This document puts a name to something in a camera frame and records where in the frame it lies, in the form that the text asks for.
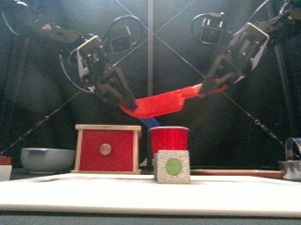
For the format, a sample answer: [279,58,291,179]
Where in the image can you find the red plastic toy knife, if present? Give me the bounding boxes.
[120,83,229,120]

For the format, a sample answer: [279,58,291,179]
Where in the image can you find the dark green sushi roll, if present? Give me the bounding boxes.
[153,149,192,185]

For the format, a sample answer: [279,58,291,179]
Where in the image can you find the red striped nigiri sushi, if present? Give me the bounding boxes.
[0,156,14,183]

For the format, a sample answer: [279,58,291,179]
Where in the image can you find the blue plastic utensil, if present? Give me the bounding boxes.
[140,117,161,129]

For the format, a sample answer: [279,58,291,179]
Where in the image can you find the wooden box with red drawer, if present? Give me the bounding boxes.
[71,124,142,175]

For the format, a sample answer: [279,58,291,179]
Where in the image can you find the red plastic cup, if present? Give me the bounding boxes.
[149,126,191,155]

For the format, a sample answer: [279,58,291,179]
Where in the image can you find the pale blue-grey bowl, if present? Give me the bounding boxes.
[21,147,77,175]

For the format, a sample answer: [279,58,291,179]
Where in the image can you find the small metal pot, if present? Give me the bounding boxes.
[277,137,301,182]

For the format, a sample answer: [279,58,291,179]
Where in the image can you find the white plastic cutting board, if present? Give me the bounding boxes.
[0,172,301,218]

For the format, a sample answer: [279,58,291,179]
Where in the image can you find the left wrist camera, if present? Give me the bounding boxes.
[109,25,133,54]

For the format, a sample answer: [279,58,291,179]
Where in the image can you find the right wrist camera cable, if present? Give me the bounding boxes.
[191,11,227,38]

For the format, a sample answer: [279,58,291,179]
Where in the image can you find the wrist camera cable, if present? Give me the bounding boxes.
[104,14,148,40]
[191,11,227,38]

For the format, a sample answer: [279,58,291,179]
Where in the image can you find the grey vertical frame pole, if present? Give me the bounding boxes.
[148,0,154,90]

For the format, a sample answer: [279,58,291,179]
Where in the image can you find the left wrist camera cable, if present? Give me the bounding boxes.
[104,14,148,40]

